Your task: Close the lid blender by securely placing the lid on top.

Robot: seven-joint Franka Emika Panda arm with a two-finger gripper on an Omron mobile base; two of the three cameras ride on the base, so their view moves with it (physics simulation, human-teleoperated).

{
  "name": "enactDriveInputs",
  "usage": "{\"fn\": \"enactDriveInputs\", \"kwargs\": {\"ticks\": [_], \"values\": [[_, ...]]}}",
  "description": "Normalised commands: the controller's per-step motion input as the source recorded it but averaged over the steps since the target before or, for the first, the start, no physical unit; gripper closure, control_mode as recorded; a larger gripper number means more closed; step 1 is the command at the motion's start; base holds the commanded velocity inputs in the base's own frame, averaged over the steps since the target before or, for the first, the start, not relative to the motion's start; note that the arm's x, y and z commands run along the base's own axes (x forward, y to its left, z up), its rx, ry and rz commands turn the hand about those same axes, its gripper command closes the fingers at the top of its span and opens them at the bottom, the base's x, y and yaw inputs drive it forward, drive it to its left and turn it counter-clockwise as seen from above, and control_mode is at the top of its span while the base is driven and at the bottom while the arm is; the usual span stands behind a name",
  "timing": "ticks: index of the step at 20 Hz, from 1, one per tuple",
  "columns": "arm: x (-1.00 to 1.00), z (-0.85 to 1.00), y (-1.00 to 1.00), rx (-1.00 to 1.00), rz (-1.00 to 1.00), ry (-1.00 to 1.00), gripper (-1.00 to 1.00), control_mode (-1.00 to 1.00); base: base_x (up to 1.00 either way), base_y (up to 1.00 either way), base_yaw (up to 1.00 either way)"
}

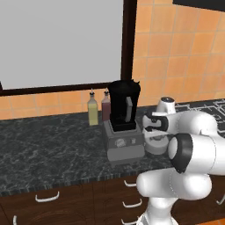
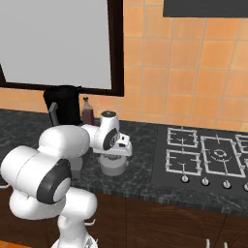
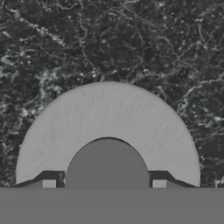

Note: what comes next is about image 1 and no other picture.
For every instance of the black hob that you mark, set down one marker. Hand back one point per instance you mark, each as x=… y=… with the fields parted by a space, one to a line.
x=218 y=108

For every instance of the yellow oil bottle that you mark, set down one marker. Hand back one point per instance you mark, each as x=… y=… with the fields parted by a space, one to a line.
x=93 y=112

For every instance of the dark framed window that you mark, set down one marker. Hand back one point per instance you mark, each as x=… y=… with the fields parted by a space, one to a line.
x=58 y=41

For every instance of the dark wood drawer front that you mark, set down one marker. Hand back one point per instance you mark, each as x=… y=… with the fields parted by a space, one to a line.
x=108 y=219
x=73 y=196
x=110 y=203
x=111 y=186

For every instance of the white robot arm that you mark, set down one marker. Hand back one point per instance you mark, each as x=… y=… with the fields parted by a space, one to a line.
x=193 y=146

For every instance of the dark wood cupboard door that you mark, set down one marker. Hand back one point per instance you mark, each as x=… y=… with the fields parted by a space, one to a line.
x=58 y=218
x=193 y=209

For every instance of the black blender jar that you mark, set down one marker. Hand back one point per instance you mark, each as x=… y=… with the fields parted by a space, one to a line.
x=121 y=102

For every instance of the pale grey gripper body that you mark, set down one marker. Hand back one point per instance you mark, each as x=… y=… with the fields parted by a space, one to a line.
x=156 y=146

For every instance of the grey blender base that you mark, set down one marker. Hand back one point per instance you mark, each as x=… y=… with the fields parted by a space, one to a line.
x=124 y=145

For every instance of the dark range hood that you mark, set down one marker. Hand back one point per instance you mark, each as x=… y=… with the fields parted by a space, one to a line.
x=202 y=4

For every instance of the red sauce bottle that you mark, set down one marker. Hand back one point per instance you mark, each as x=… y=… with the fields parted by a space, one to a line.
x=105 y=110

